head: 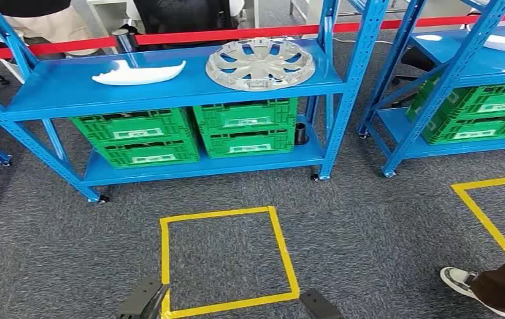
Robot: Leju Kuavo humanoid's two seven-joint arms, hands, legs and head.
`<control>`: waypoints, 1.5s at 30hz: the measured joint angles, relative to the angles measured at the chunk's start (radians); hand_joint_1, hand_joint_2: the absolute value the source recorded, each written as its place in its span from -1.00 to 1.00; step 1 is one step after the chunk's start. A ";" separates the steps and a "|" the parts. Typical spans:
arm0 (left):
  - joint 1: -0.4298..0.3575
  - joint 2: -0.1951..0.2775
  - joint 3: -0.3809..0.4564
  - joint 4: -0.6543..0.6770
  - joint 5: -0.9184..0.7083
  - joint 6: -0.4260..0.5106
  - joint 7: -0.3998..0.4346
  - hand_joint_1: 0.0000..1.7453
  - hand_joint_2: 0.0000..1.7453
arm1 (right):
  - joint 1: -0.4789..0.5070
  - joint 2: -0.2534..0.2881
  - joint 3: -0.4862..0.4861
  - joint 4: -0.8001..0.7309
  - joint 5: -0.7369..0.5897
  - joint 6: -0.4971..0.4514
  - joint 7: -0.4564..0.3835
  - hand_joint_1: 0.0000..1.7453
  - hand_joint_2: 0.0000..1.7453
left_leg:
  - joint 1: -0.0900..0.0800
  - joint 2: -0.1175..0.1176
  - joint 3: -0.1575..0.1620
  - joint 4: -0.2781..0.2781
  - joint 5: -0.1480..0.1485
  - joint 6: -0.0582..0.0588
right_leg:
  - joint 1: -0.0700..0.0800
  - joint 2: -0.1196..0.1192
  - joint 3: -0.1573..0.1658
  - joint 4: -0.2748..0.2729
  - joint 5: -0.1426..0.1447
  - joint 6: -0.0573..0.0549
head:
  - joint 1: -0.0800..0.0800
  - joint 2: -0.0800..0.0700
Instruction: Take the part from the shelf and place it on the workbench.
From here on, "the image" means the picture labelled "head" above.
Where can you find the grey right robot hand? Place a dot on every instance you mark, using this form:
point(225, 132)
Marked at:
point(318, 306)

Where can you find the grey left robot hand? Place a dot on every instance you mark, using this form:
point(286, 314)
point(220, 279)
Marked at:
point(140, 304)

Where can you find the white curved plastic part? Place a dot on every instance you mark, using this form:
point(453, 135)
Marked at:
point(138, 75)

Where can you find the yellow floor tape square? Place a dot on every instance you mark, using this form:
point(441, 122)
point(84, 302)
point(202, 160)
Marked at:
point(481, 215)
point(283, 255)

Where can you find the black cylinder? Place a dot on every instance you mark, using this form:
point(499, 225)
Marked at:
point(301, 134)

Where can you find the silver wheel hubcap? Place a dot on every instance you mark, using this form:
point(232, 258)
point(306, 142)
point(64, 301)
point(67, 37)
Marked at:
point(259, 66)

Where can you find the red barrier belt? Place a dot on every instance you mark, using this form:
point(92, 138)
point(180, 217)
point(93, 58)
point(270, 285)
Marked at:
point(235, 34)

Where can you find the black mesh office chair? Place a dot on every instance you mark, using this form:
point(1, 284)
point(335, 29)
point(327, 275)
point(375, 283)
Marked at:
point(182, 17)

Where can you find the black barrier post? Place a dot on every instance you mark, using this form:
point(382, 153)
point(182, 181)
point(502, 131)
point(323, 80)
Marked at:
point(125, 42)

